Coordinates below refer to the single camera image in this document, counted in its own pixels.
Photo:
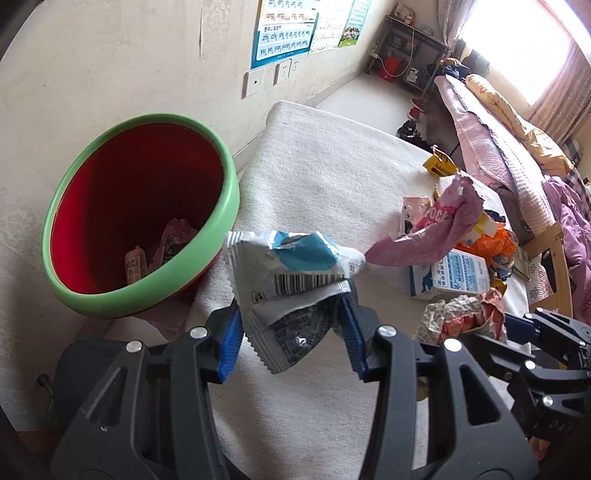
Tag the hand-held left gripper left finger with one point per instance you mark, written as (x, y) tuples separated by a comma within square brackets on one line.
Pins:
[(229, 346)]

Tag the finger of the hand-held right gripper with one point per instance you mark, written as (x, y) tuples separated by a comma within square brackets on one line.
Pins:
[(512, 360), (517, 325)]

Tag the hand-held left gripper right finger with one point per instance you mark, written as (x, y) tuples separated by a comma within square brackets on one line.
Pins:
[(353, 341)]

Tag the red white wrapper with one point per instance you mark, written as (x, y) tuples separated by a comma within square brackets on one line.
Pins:
[(457, 318)]

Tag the silver and blue snack wrapper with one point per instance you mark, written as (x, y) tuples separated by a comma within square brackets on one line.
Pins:
[(286, 272)]

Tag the yellow snack wrapper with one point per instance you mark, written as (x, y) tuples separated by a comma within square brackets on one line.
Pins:
[(438, 166)]

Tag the red bin with green rim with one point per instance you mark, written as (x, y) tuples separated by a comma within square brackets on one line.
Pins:
[(138, 184)]

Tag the floral seat cushion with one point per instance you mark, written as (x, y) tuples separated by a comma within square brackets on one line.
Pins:
[(541, 287)]

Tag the small gold foil wrapper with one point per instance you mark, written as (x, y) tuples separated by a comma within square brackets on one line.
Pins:
[(498, 282)]

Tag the wooden chair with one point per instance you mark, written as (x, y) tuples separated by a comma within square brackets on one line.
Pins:
[(561, 277)]

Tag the orange wrapper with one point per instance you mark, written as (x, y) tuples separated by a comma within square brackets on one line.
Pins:
[(495, 248)]

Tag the blue white milk carton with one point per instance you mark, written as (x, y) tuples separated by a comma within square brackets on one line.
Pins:
[(452, 274)]

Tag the purple garment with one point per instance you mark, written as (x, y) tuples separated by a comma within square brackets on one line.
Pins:
[(572, 230)]

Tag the pink snack wrapper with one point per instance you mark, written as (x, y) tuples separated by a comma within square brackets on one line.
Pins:
[(438, 230)]

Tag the pink stick packet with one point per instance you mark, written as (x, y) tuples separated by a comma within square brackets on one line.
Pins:
[(135, 266)]

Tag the white towel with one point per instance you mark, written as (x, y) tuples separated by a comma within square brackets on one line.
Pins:
[(323, 184)]

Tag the black rounded seat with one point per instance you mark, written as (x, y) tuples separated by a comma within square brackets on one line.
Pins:
[(69, 369)]

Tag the bed with pink quilt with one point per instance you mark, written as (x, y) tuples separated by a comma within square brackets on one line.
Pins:
[(489, 152)]

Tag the grey plaid cloth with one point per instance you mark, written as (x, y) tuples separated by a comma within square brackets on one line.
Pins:
[(581, 161)]

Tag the yellow quilt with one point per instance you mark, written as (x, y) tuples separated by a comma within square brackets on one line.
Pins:
[(517, 120)]

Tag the pink patterned curtain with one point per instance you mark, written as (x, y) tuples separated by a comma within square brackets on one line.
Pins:
[(561, 97), (445, 21)]

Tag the red shoe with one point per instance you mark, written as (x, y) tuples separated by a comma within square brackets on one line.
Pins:
[(414, 113), (419, 102)]

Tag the dark clothes pile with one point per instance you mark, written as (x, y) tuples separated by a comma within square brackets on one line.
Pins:
[(455, 67)]

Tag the white printed bag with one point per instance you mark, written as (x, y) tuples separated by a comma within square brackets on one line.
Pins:
[(413, 77)]

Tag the bright window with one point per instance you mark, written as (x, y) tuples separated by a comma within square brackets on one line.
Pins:
[(512, 41)]

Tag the metal shelf rack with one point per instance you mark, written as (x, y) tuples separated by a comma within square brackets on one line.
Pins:
[(429, 41)]

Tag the beige box on rack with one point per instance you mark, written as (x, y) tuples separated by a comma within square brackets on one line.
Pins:
[(405, 14)]

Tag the dark bed frame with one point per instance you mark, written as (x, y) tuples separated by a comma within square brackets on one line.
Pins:
[(441, 120)]

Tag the white round-hole wall outlet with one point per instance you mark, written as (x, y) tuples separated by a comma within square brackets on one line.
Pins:
[(254, 84)]

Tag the white wall socket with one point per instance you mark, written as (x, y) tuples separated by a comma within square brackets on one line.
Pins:
[(282, 74), (296, 65)]

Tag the white chart wall poster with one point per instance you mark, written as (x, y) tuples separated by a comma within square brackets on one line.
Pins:
[(330, 27)]

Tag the blue pinyin wall poster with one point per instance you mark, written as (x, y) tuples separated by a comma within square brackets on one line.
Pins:
[(281, 32)]

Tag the green-edged chart wall poster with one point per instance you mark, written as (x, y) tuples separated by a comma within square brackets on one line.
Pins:
[(355, 23)]

